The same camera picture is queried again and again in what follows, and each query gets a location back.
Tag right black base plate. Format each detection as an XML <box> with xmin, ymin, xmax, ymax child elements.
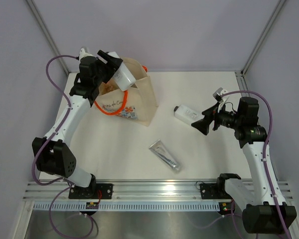
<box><xmin>199</xmin><ymin>183</ymin><xmax>231</xmax><ymax>200</ymax></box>

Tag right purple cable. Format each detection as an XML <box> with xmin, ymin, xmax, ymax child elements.
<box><xmin>184</xmin><ymin>90</ymin><xmax>292</xmax><ymax>239</ymax></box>

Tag white bottle black cap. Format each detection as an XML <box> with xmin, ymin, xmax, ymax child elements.
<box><xmin>106</xmin><ymin>51</ymin><xmax>136</xmax><ymax>91</ymax></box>

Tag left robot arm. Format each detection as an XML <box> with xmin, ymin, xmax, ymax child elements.
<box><xmin>31</xmin><ymin>47</ymin><xmax>130</xmax><ymax>199</ymax></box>

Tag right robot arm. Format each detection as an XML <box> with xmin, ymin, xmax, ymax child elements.
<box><xmin>191</xmin><ymin>97</ymin><xmax>297</xmax><ymax>235</ymax></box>

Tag white slotted cable duct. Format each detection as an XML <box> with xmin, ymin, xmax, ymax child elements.
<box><xmin>33</xmin><ymin>201</ymin><xmax>220</xmax><ymax>212</ymax></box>

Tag canvas bag orange handles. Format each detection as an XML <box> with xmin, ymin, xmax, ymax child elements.
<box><xmin>94</xmin><ymin>58</ymin><xmax>158</xmax><ymax>126</ymax></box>

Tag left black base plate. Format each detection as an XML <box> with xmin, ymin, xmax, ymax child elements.
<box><xmin>68</xmin><ymin>183</ymin><xmax>113</xmax><ymax>200</ymax></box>

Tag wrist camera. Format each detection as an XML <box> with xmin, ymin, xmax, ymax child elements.
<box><xmin>213</xmin><ymin>88</ymin><xmax>229</xmax><ymax>112</ymax></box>
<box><xmin>79</xmin><ymin>46</ymin><xmax>93</xmax><ymax>61</ymax></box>

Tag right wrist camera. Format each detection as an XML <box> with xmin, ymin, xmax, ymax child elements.
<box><xmin>213</xmin><ymin>88</ymin><xmax>229</xmax><ymax>112</ymax></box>

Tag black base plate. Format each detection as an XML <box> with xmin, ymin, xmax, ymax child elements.
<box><xmin>199</xmin><ymin>183</ymin><xmax>231</xmax><ymax>200</ymax></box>
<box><xmin>68</xmin><ymin>183</ymin><xmax>113</xmax><ymax>200</ymax></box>

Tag aluminium mounting rail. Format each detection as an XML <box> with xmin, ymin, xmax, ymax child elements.
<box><xmin>22</xmin><ymin>180</ymin><xmax>294</xmax><ymax>202</ymax></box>

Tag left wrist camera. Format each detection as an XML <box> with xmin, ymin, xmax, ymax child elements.
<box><xmin>79</xmin><ymin>46</ymin><xmax>93</xmax><ymax>61</ymax></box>

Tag silver tube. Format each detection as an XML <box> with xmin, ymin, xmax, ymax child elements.
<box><xmin>149</xmin><ymin>139</ymin><xmax>182</xmax><ymax>173</ymax></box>

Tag peach bottle pink cap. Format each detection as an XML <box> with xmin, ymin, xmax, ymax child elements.
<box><xmin>103</xmin><ymin>85</ymin><xmax>115</xmax><ymax>94</ymax></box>

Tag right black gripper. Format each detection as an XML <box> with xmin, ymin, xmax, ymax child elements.
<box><xmin>192</xmin><ymin>101</ymin><xmax>243</xmax><ymax>135</ymax></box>

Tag white flat bottle right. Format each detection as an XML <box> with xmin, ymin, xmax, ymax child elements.
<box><xmin>173</xmin><ymin>105</ymin><xmax>203</xmax><ymax>125</ymax></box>

